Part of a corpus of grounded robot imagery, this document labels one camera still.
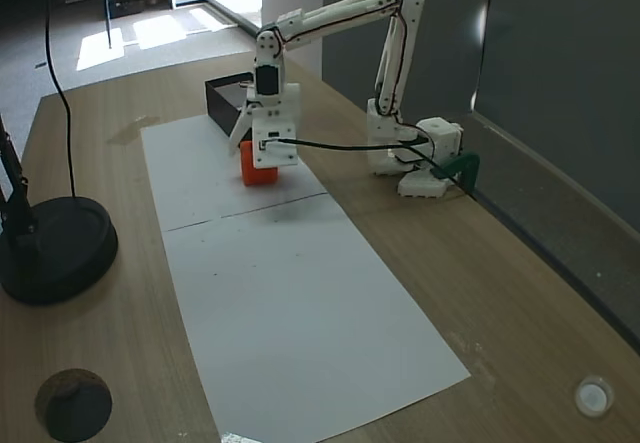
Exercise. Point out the orange cube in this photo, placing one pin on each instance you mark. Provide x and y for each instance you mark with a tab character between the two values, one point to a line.
257	175

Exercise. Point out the brown box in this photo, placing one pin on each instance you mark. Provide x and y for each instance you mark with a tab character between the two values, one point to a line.
222	100

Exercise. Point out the white paper sheet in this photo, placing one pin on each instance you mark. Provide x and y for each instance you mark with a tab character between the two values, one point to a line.
300	313
200	173

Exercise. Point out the green table clamp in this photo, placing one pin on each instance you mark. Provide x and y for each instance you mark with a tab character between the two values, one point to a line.
462	163

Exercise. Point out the black round-base stand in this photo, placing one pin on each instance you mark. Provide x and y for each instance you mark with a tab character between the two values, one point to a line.
60	253

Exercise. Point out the small white round cap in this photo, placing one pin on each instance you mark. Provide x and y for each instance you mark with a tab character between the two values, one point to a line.
593	396

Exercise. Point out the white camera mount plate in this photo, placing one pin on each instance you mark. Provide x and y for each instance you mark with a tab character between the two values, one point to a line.
280	155

